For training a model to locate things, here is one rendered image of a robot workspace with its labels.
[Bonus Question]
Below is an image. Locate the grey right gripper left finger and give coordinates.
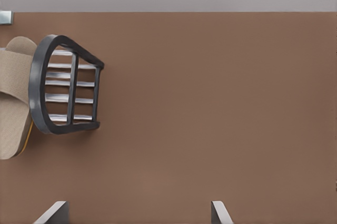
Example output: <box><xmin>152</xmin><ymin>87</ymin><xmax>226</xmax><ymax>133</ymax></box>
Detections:
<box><xmin>33</xmin><ymin>200</ymin><xmax>70</xmax><ymax>224</ymax></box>

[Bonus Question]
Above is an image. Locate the beige slipper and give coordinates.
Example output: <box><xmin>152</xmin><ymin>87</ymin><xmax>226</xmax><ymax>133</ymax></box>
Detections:
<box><xmin>0</xmin><ymin>36</ymin><xmax>38</xmax><ymax>160</ymax></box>

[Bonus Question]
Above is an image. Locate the dark grey shoe rack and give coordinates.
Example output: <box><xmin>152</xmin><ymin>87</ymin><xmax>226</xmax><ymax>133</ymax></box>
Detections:
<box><xmin>28</xmin><ymin>34</ymin><xmax>105</xmax><ymax>136</ymax></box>

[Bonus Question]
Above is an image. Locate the silver frame post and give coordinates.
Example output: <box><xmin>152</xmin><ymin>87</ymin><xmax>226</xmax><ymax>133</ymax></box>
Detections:
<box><xmin>0</xmin><ymin>11</ymin><xmax>14</xmax><ymax>26</ymax></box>

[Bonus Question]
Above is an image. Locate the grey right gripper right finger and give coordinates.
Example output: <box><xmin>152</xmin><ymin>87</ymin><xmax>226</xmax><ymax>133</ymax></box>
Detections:
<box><xmin>211</xmin><ymin>200</ymin><xmax>234</xmax><ymax>224</ymax></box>

